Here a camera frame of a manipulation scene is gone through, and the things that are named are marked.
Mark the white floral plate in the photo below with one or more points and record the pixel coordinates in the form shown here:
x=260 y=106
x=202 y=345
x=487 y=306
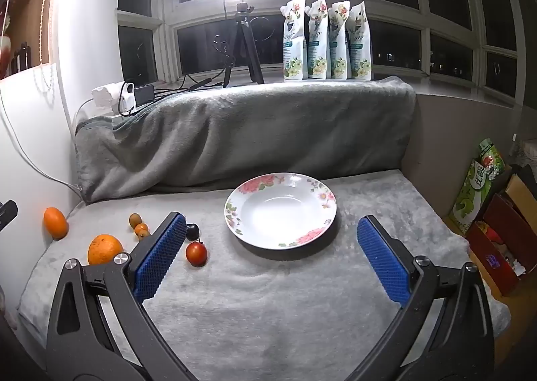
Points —
x=280 y=211

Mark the white power strip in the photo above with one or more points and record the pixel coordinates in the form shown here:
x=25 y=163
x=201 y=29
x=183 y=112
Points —
x=119 y=97

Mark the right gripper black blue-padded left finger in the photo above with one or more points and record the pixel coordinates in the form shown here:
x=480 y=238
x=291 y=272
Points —
x=98 y=328

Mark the black power adapter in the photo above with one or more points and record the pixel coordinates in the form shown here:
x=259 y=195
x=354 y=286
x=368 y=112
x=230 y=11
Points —
x=144 y=94

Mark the black tripod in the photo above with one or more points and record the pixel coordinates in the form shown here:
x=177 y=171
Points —
x=241 y=44

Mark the green snack bag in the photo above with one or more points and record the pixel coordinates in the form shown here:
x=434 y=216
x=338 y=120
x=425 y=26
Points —
x=477 y=185

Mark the red cardboard box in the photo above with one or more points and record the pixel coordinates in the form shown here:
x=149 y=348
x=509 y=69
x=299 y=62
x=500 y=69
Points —
x=504 y=243

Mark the large orange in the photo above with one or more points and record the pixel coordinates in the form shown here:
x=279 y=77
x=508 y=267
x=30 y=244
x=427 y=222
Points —
x=103 y=249

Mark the small orange kumquat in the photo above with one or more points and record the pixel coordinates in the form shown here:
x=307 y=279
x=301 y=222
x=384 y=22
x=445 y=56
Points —
x=141 y=231

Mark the grey blanket covered cushion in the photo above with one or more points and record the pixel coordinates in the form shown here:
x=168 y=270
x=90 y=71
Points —
x=211 y=139

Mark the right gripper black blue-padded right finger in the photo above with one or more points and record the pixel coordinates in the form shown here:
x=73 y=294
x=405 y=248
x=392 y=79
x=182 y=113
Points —
x=443 y=329

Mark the brown longan fruit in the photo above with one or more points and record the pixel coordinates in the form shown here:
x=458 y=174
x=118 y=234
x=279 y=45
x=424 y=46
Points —
x=134 y=220

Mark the dark cherry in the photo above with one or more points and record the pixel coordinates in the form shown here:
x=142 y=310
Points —
x=192 y=232

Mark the red tomato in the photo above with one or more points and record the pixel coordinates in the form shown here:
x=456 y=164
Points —
x=196 y=254

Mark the smooth orange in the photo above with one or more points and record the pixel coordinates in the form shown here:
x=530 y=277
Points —
x=55 y=223

